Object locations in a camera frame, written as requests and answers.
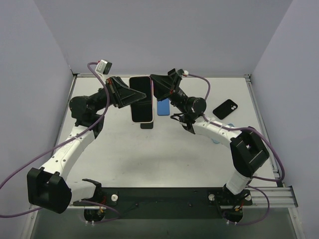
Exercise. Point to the beige cased phone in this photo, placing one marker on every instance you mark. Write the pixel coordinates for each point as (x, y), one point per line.
(142, 111)

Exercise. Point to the aluminium front rail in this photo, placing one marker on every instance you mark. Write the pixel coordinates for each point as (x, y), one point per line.
(57, 199)

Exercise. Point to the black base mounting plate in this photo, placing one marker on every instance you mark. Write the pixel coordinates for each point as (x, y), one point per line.
(159, 203)

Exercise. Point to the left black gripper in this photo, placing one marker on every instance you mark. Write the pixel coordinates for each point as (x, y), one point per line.
(112, 92)

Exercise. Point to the black phone case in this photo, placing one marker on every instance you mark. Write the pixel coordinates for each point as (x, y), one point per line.
(225, 109)

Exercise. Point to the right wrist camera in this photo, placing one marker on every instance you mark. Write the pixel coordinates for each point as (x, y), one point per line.
(182, 73)

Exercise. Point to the black phone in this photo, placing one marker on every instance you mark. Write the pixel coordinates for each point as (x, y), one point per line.
(147, 124)

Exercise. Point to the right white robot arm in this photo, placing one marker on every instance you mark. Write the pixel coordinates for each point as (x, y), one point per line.
(247, 148)

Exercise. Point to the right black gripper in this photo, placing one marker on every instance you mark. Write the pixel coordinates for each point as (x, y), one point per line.
(173, 84)

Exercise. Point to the light blue cased phone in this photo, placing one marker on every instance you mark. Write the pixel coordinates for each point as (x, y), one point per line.
(223, 134)

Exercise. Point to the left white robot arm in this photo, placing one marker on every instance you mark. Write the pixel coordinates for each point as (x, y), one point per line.
(47, 186)

